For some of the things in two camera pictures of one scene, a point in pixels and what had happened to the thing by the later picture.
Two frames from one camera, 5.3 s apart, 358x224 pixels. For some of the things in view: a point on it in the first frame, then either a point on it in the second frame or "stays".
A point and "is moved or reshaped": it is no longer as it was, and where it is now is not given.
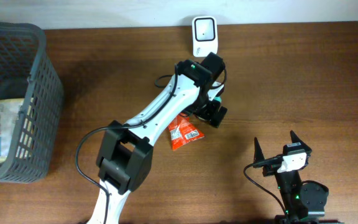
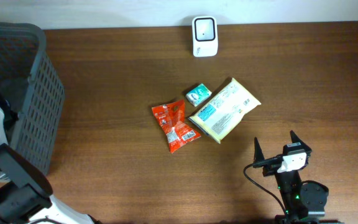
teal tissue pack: [217, 98] is moved or reshaped
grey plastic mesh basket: [14, 64] stays
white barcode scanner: [205, 35] stays
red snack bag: [183, 132] stays
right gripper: [274, 163] stays
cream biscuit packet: [5, 114] is moved or reshaped
